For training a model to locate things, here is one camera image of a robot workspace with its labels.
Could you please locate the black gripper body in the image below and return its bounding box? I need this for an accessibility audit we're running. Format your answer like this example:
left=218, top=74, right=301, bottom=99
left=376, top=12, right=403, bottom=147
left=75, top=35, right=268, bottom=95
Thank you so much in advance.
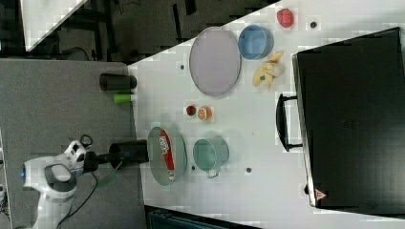
left=83, top=152, right=110, bottom=173

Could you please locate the small red strawberry toy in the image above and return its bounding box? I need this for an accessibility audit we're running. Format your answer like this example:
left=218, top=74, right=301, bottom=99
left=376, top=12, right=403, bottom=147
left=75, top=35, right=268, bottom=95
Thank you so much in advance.
left=186, top=105, right=197, bottom=116

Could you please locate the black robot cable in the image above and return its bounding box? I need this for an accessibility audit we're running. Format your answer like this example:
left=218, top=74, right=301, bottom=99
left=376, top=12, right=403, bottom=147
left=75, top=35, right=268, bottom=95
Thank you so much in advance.
left=55, top=171, right=99, bottom=228

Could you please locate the blue cup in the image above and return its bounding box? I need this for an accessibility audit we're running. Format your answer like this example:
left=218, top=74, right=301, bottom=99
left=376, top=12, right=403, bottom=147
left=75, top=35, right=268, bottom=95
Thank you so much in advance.
left=238, top=25, right=274, bottom=60

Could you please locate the purple oval plate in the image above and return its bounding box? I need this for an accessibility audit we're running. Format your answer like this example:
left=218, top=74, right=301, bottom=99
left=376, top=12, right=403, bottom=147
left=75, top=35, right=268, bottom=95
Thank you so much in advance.
left=189, top=27, right=241, bottom=96

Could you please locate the red plush ketchup bottle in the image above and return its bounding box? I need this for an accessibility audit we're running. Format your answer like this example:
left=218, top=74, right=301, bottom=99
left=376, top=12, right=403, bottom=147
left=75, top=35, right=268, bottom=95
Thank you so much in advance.
left=159, top=130, right=175, bottom=180

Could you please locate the green pot with handle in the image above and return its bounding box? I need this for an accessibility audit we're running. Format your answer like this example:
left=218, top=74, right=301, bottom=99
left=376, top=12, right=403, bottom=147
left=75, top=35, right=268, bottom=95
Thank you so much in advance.
left=193, top=136, right=229, bottom=178

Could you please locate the green oval strainer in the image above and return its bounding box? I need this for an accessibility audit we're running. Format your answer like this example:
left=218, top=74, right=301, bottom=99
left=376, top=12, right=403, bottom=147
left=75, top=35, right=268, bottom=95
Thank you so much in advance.
left=147, top=127, right=187, bottom=186

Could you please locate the orange slice toy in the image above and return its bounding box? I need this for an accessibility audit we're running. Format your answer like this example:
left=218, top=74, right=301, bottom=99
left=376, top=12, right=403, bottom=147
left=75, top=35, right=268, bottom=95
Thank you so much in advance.
left=198, top=106, right=213, bottom=121

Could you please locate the green slotted spatula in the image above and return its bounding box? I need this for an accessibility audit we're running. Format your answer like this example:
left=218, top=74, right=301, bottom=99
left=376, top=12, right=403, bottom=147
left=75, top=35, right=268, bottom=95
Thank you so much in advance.
left=96, top=161, right=122, bottom=189

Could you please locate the black cylinder container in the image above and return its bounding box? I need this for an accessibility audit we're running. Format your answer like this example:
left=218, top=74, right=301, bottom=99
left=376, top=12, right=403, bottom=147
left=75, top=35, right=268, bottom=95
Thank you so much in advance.
left=99, top=73, right=138, bottom=92

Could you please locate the green lime toy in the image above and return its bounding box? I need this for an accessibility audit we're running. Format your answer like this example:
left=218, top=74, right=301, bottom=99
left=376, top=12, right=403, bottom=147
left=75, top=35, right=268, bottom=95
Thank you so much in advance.
left=113, top=94, right=132, bottom=104

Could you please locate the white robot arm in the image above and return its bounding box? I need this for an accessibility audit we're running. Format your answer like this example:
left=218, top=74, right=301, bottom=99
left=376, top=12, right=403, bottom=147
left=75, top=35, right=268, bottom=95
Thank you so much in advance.
left=20, top=140, right=99, bottom=229

